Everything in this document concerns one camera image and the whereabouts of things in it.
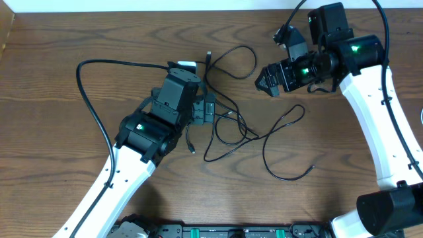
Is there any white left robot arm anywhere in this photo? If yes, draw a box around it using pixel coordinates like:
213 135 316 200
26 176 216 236
55 61 204 237

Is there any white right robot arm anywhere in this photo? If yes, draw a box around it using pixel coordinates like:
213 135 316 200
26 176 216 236
255 3 422 237

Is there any black left camera cable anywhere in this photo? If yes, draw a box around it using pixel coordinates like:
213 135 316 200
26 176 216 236
67 59 169 238

